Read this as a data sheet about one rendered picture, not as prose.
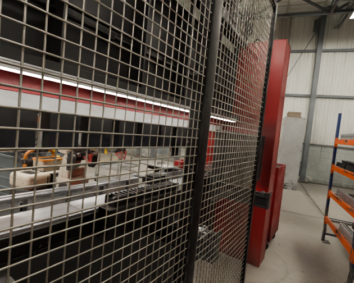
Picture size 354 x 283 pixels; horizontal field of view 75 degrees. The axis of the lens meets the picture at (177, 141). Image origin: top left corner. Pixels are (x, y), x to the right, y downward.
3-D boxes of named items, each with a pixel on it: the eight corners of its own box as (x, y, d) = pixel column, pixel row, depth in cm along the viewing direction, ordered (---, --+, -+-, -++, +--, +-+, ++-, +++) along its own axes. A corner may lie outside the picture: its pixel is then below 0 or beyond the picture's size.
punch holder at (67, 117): (68, 146, 120) (71, 114, 119) (78, 148, 115) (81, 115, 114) (38, 146, 108) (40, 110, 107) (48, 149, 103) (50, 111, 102)
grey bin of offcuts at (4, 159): (36, 187, 422) (39, 148, 418) (60, 194, 401) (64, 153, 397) (-13, 198, 348) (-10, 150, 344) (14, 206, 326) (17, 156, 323)
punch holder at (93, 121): (100, 146, 137) (103, 118, 136) (110, 147, 132) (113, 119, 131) (77, 146, 124) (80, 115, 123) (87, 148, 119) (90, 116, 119)
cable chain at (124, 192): (169, 187, 127) (170, 179, 126) (178, 189, 123) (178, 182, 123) (104, 204, 90) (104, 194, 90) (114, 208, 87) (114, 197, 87)
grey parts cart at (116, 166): (117, 175, 591) (120, 138, 586) (139, 179, 568) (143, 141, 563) (92, 181, 507) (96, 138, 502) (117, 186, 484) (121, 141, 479)
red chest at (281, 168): (240, 226, 338) (248, 158, 333) (276, 238, 310) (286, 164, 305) (227, 237, 296) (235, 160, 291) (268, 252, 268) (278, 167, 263)
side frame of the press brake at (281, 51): (197, 232, 303) (216, 54, 291) (264, 258, 256) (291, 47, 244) (187, 238, 283) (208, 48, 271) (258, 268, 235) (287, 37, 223)
